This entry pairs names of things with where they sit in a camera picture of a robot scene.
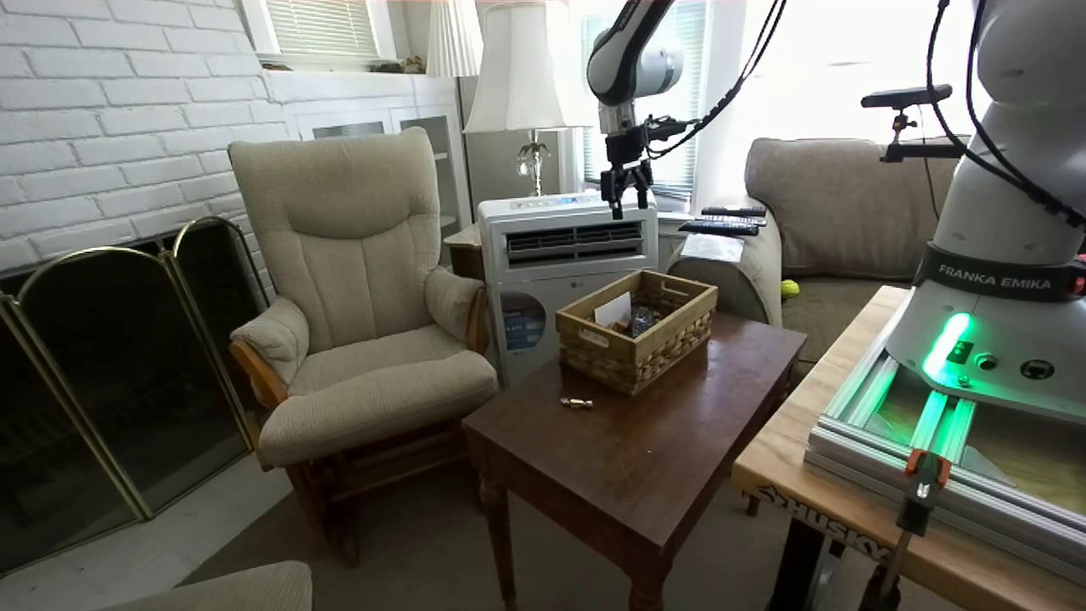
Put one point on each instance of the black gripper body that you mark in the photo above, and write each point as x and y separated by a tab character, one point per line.
625	155

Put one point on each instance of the black Sony remote control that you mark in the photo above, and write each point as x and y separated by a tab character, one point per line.
641	320

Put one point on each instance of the woven wicker basket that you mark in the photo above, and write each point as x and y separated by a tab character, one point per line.
631	363

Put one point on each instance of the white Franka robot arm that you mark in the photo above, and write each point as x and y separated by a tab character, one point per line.
1019	137

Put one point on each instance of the black remote with blue buttons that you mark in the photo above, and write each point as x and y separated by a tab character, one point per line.
723	226

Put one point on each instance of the silver Panasonic remote control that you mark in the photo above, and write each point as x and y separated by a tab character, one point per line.
734	210

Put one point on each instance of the white portable air cooler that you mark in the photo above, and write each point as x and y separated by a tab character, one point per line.
544	273

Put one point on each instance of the clear plastic bag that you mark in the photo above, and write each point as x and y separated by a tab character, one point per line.
713	253

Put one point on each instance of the white paper card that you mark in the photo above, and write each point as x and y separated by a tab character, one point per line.
612	312

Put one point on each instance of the small lamp table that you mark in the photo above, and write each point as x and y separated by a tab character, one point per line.
463	255

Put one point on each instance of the yellow tennis ball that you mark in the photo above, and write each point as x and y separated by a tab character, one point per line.
787	291

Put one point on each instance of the grey beige sofa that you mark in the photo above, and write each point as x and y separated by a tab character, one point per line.
848	215

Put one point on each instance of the pleated white lamp shade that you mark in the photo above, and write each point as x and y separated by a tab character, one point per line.
451	37

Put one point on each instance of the small metal bolt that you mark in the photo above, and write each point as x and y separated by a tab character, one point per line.
575	403

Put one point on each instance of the dark wooden side table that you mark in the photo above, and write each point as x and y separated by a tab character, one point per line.
647	454

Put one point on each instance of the beige glider armchair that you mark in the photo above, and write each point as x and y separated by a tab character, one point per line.
349	283

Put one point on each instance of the black orange bar clamp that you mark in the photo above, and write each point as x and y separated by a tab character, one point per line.
920	487

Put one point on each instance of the brass framed fireplace screen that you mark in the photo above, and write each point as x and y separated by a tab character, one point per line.
102	374

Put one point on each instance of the black camera on stand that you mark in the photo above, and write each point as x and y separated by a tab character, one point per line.
903	115

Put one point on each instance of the black workbench leg frame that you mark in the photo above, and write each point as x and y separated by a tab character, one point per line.
800	565

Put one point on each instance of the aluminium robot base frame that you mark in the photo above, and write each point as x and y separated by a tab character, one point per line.
995	476

